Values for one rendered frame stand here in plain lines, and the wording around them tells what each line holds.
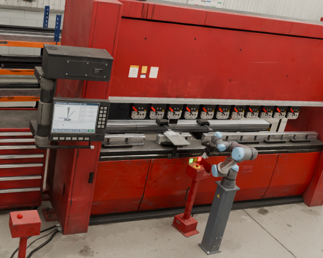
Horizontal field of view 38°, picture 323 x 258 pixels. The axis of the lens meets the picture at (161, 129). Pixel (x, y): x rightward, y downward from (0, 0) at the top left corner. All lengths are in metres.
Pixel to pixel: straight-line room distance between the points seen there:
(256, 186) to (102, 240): 2.03
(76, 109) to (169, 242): 1.94
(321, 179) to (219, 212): 2.00
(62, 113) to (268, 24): 2.38
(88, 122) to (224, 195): 1.59
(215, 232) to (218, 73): 1.61
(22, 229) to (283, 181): 3.50
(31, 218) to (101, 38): 1.54
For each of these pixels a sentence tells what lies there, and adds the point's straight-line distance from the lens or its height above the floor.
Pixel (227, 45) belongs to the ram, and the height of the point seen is 1.98.
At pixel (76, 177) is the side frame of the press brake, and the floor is 0.66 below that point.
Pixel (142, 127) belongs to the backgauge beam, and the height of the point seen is 0.95.
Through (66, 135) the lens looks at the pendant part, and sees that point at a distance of 3.75.
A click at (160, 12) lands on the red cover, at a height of 2.23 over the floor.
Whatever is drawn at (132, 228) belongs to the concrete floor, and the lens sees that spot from 5.03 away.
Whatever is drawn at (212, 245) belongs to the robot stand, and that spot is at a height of 0.11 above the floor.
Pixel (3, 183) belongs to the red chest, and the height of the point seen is 0.41.
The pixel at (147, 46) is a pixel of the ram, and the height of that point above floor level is 1.91.
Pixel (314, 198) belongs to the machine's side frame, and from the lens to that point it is 6.41.
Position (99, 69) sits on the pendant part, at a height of 1.85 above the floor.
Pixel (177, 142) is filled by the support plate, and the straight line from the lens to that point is 4.69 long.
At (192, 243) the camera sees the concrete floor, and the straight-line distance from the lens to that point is 5.01.
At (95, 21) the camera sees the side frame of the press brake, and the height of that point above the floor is 2.14.
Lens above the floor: 2.91
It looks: 23 degrees down
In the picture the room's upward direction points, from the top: 12 degrees clockwise
